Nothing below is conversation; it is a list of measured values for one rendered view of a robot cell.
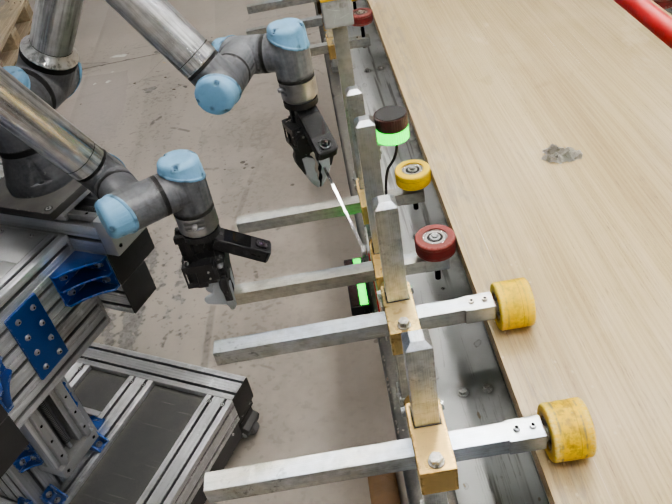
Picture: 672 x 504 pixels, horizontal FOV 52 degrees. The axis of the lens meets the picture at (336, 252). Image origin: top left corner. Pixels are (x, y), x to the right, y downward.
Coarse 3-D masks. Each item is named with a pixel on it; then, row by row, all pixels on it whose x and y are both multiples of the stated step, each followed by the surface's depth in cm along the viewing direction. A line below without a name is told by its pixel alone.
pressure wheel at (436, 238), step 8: (424, 232) 135; (432, 232) 135; (440, 232) 135; (448, 232) 134; (416, 240) 134; (424, 240) 134; (432, 240) 134; (440, 240) 133; (448, 240) 132; (416, 248) 135; (424, 248) 132; (432, 248) 131; (440, 248) 131; (448, 248) 132; (424, 256) 133; (432, 256) 132; (440, 256) 132; (448, 256) 133; (440, 272) 140
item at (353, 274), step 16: (416, 256) 137; (320, 272) 138; (336, 272) 137; (352, 272) 137; (368, 272) 136; (416, 272) 138; (240, 288) 138; (256, 288) 137; (272, 288) 137; (288, 288) 137; (304, 288) 138; (320, 288) 138; (240, 304) 139
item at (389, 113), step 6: (384, 108) 123; (390, 108) 122; (396, 108) 122; (402, 108) 122; (378, 114) 121; (384, 114) 121; (390, 114) 120; (396, 114) 120; (402, 114) 120; (384, 120) 119; (390, 120) 119; (396, 132) 120; (378, 144) 123; (396, 150) 126; (390, 162) 127
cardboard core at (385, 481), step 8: (368, 480) 191; (376, 480) 188; (384, 480) 188; (392, 480) 188; (376, 488) 187; (384, 488) 186; (392, 488) 186; (376, 496) 185; (384, 496) 184; (392, 496) 184
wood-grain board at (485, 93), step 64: (384, 0) 238; (448, 0) 229; (512, 0) 220; (576, 0) 213; (448, 64) 192; (512, 64) 186; (576, 64) 181; (640, 64) 175; (448, 128) 166; (512, 128) 161; (576, 128) 157; (640, 128) 153; (448, 192) 146; (512, 192) 142; (576, 192) 139; (640, 192) 136; (512, 256) 127; (576, 256) 124; (640, 256) 122; (576, 320) 113; (640, 320) 111; (512, 384) 105; (576, 384) 103; (640, 384) 101; (640, 448) 93
